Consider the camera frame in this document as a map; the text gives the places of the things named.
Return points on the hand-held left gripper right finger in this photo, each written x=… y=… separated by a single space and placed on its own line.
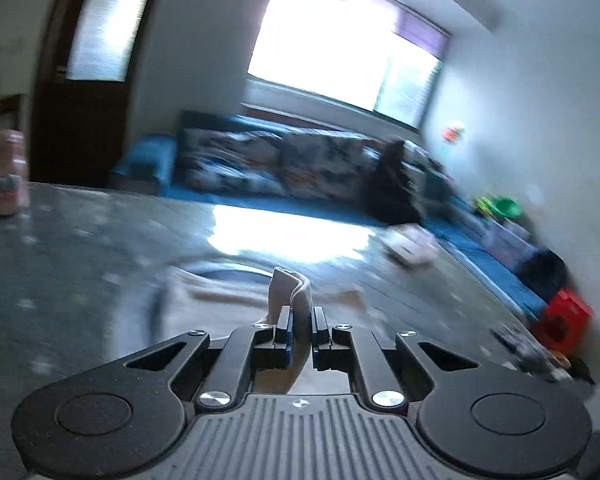
x=316 y=341

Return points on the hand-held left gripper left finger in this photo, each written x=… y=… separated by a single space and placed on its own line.
x=288 y=341

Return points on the light grey cloth garment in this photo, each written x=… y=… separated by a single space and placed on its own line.
x=286 y=287

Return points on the small white box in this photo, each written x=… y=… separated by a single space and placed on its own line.
x=411 y=247

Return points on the blue sofa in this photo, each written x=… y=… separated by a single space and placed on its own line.
x=260 y=200

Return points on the dark cloth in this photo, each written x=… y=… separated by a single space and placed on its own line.
x=390 y=185

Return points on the patterned sofa cushion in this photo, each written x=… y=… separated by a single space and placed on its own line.
x=230 y=160
x=325 y=165

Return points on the small dark clutter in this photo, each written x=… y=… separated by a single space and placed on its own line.
x=527 y=349

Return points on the purple storage box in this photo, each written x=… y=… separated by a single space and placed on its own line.
x=505 y=241

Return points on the green plastic toy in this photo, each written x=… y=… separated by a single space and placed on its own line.
x=501 y=207

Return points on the black bag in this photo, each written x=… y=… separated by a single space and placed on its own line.
x=542 y=270

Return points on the red box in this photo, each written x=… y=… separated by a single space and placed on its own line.
x=562 y=317

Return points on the large bright window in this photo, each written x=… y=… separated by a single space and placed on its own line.
x=330 y=40

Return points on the pink bottle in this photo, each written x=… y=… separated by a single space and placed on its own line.
x=11 y=172

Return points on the brown door with glass pane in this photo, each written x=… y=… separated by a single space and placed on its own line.
x=55 y=110

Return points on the orange wall sticker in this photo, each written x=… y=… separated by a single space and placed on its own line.
x=454 y=131

